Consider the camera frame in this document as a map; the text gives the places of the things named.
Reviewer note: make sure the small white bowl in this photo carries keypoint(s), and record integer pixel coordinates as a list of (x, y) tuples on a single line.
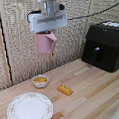
[(40, 81)]

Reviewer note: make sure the black box appliance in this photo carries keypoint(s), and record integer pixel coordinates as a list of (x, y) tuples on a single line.
[(105, 48)]

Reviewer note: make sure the yellow butter block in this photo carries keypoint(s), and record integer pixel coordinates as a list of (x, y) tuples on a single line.
[(65, 90)]

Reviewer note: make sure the pink mug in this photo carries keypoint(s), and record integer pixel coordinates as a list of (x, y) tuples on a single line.
[(45, 42)]

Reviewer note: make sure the white floral-rimmed plate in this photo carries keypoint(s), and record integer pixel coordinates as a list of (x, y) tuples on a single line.
[(30, 108)]

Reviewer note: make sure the yellow food in bowl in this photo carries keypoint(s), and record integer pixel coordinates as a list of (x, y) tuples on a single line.
[(40, 80)]

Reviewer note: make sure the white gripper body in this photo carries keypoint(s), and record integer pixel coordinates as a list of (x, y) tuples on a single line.
[(48, 21)]

